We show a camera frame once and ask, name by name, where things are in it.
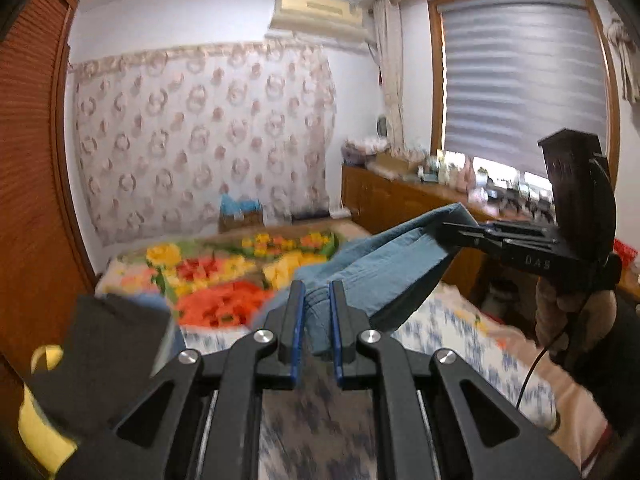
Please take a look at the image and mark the right hand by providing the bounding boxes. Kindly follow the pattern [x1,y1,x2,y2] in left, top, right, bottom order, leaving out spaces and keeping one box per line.
[535,278,617,367]

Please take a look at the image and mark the pink circle pattern curtain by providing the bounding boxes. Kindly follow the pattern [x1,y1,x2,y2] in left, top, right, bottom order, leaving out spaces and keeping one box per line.
[73,41,336,245]

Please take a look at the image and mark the beige tied side curtain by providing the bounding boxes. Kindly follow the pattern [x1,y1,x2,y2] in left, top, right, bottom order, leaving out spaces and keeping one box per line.
[373,0,404,155]

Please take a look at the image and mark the grey zebra window blind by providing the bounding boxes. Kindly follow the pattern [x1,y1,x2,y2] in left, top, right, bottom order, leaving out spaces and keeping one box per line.
[438,0,608,176]

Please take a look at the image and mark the colourful flower blanket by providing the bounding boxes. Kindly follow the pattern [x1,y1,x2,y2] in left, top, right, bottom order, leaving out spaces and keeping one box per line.
[96,229,344,330]

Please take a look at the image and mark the beige wall air conditioner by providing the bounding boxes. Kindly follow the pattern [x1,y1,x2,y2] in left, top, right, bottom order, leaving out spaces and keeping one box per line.
[269,0,372,44]

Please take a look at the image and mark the teal blue shorts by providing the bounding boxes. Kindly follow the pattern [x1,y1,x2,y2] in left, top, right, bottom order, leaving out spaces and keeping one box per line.
[252,201,484,359]

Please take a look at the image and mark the blue floral white bedsheet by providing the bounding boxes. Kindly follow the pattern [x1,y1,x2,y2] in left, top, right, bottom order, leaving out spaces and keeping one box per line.
[193,282,576,479]

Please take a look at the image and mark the brown wooden sideboard cabinet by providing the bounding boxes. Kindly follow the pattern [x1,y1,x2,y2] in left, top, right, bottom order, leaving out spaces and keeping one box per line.
[342,165,628,301]

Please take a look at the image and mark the brown louvered wardrobe door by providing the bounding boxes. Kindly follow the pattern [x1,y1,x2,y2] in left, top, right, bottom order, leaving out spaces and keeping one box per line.
[0,0,99,376]

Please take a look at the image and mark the cardboard box blue contents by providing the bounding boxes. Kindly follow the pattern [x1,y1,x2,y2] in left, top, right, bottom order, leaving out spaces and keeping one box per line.
[218,194,264,233]

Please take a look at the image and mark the pink bottle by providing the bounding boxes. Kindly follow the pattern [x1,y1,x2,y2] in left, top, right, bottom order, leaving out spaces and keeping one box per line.
[457,155,476,194]

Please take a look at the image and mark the stack of folded papers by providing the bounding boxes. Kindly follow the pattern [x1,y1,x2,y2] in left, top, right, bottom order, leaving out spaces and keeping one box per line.
[341,136,390,167]

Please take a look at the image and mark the open cardboard box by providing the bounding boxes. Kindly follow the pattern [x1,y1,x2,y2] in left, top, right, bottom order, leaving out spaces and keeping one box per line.
[366,152,420,179]

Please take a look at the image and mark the yellow plush toy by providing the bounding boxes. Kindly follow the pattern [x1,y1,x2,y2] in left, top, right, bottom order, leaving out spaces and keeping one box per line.
[17,344,78,479]

